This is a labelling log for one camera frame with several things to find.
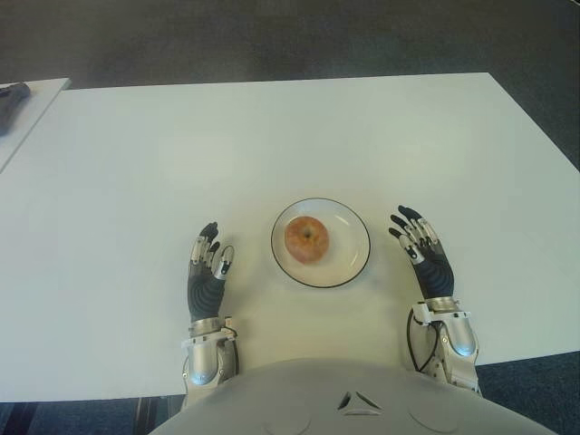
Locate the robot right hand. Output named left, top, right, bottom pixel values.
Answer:
left=388, top=205, right=456, bottom=301

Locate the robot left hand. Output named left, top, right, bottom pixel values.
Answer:
left=187, top=221, right=237, bottom=323

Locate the red yellow apple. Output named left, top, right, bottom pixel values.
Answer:
left=284, top=216, right=330, bottom=263

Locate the white plate with black rim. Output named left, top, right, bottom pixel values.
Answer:
left=270, top=197, right=372, bottom=288

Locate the grey robot torso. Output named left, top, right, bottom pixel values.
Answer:
left=156, top=357, right=552, bottom=435

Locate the white side table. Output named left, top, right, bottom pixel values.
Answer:
left=0, top=77, right=73, bottom=173

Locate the dark object on side table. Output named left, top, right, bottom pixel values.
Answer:
left=0, top=82, right=32, bottom=136

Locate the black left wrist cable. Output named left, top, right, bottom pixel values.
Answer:
left=226, top=333, right=242, bottom=377

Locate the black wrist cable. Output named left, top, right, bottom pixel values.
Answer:
left=406, top=307, right=440, bottom=372
left=226, top=333, right=242, bottom=377

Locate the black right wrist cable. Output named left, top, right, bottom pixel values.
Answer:
left=406, top=307, right=440, bottom=372

